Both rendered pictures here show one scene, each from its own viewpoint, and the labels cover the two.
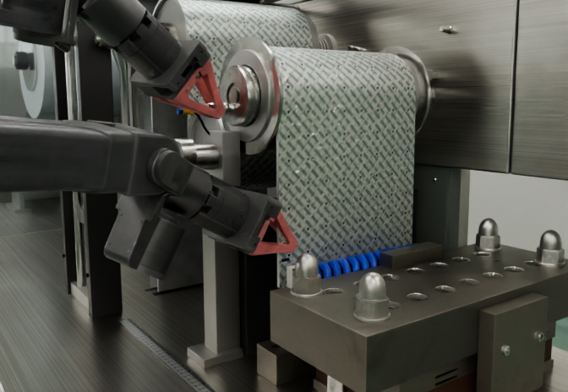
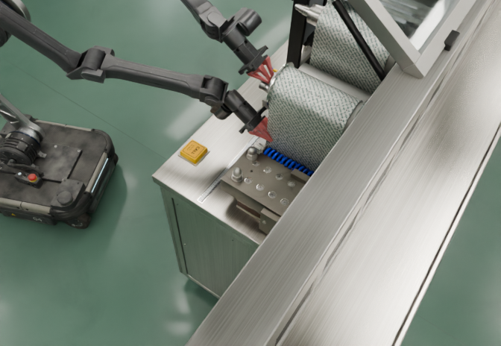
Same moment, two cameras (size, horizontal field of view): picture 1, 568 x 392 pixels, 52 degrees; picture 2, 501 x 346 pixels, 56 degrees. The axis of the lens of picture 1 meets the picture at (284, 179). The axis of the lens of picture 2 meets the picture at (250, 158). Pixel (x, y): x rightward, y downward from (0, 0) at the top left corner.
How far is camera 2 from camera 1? 1.34 m
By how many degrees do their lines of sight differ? 70
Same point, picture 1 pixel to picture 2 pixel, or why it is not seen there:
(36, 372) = not seen: hidden behind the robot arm
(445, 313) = (249, 196)
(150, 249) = (217, 112)
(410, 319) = (237, 187)
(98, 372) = not seen: hidden behind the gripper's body
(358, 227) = (300, 154)
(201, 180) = (233, 105)
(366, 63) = (321, 107)
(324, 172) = (286, 130)
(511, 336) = (268, 222)
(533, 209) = not seen: outside the picture
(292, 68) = (279, 92)
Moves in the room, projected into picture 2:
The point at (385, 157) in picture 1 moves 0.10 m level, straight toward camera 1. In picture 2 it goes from (318, 143) to (285, 148)
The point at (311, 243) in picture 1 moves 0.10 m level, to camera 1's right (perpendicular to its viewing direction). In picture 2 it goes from (279, 145) to (291, 168)
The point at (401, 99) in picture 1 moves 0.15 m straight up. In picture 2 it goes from (332, 130) to (341, 93)
